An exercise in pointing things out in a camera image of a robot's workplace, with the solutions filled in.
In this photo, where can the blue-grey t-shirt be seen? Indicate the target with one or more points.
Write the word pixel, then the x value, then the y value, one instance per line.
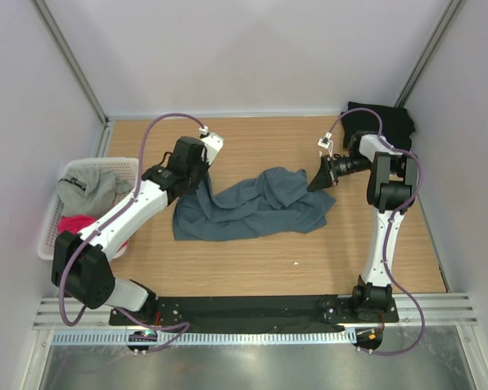
pixel 275 201

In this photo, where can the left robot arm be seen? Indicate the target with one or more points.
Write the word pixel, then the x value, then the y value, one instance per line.
pixel 81 263

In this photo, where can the pink t-shirt in basket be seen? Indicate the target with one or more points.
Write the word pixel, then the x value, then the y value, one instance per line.
pixel 75 224

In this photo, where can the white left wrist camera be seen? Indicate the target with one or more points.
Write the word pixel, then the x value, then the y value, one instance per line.
pixel 213 143

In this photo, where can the folded black t-shirt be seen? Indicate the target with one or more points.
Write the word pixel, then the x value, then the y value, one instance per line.
pixel 397 125

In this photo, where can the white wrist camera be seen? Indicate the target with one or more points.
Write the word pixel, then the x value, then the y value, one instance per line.
pixel 326 143
pixel 213 143

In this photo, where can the slotted cable duct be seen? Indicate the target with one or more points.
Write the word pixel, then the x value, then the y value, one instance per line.
pixel 132 337

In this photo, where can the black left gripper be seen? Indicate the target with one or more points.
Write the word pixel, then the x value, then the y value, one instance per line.
pixel 204 165

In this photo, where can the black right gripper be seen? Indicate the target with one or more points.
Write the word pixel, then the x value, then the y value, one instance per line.
pixel 324 177

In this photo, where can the aluminium frame rail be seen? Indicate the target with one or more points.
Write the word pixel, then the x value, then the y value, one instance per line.
pixel 431 309

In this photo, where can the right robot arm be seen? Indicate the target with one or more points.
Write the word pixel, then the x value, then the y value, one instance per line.
pixel 391 191

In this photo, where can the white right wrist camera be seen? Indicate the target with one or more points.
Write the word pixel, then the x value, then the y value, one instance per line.
pixel 326 143

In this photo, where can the white plastic basket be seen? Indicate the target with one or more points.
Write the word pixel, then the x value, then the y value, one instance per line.
pixel 124 168

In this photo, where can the grey t-shirt in basket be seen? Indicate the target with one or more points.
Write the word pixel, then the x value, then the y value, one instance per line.
pixel 90 191

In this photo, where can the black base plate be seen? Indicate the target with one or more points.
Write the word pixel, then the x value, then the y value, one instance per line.
pixel 263 315

